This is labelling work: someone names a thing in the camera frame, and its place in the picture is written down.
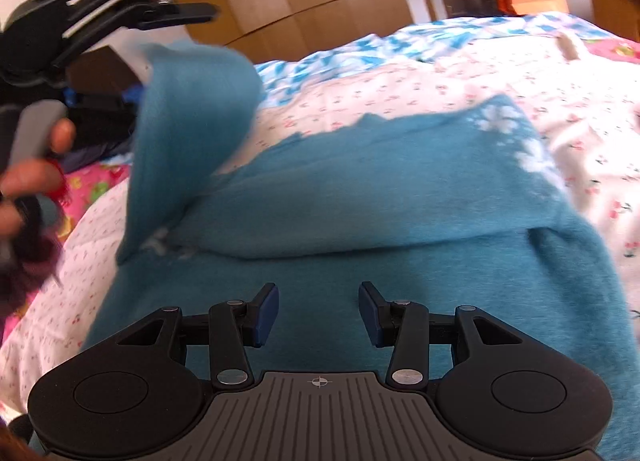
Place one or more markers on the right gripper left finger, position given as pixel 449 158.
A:
pixel 235 325

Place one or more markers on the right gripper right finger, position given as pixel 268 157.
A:
pixel 401 325

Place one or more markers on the blue fluffy flower sweater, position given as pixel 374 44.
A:
pixel 443 209

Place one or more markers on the dark navy clothes pile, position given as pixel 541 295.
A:
pixel 104 125

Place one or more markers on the bare left hand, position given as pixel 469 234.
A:
pixel 35 176

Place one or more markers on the dark wooden headboard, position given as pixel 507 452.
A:
pixel 102 73

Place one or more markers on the pink cartoon pillow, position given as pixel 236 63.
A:
pixel 83 188

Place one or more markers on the white cherry print quilt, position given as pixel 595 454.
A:
pixel 580 96

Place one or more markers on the blue white checked blanket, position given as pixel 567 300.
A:
pixel 423 42

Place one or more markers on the orange box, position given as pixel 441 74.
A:
pixel 524 7

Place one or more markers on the wooden side cabinet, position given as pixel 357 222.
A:
pixel 620 17

